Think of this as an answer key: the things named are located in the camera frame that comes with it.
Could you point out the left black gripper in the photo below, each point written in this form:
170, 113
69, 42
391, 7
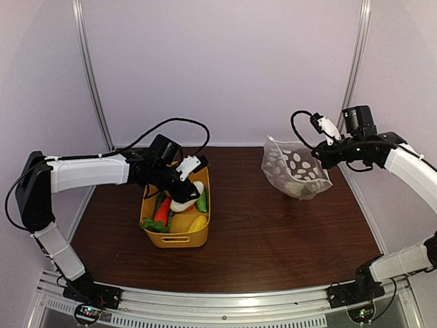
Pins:
181, 195

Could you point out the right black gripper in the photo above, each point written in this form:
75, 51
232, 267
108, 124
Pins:
328, 161

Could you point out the light green toy gourd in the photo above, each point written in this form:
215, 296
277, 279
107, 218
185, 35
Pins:
202, 202

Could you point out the white toy radish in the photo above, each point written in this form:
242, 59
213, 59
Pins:
180, 207

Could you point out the polka dot zip bag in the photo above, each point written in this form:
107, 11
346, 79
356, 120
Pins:
290, 161

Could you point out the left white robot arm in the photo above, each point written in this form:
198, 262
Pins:
43, 176

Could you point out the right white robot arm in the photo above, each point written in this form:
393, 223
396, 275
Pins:
392, 153

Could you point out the dark green toy cucumber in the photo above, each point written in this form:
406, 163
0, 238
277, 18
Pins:
159, 200

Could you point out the orange toy carrot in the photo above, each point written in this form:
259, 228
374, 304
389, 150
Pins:
162, 213

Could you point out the yellow plastic basket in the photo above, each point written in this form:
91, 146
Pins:
178, 237

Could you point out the green toy lettuce leaf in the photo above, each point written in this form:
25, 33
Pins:
154, 226

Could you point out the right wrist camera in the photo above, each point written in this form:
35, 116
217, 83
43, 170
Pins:
325, 127

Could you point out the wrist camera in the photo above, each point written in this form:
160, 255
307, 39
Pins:
191, 164
325, 127

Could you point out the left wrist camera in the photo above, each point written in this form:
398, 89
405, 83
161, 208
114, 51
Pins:
191, 164

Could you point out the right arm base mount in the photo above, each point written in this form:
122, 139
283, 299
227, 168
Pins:
355, 295

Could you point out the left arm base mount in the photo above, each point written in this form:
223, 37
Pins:
93, 300

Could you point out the right aluminium frame post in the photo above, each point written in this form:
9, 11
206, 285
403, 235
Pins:
364, 20

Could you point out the aluminium frame post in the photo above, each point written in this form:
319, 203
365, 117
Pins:
364, 20
79, 21

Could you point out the front aluminium rail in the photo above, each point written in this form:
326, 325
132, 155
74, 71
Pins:
305, 307

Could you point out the left aluminium frame post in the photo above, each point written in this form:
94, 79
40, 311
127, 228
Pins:
79, 21

